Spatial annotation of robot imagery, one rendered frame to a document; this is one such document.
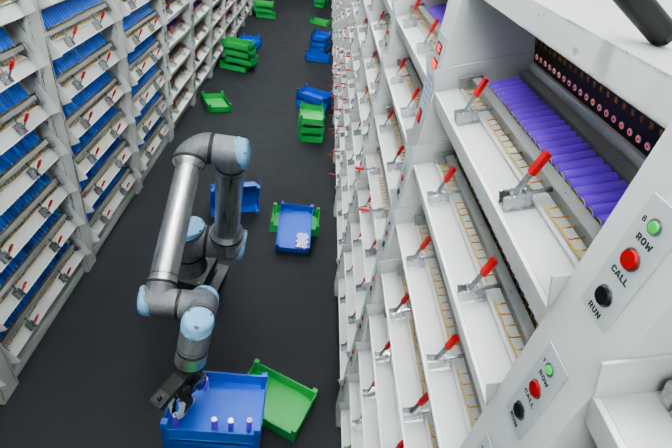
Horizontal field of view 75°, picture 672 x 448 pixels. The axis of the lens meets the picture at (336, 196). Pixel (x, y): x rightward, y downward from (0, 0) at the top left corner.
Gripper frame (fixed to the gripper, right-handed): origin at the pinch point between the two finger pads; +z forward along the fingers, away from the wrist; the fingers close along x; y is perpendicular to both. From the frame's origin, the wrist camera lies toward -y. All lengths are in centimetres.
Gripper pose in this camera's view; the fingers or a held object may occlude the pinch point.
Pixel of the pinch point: (174, 415)
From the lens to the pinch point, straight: 158.4
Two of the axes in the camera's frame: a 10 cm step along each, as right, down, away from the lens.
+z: -2.7, 8.9, 3.5
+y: 4.3, -2.1, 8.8
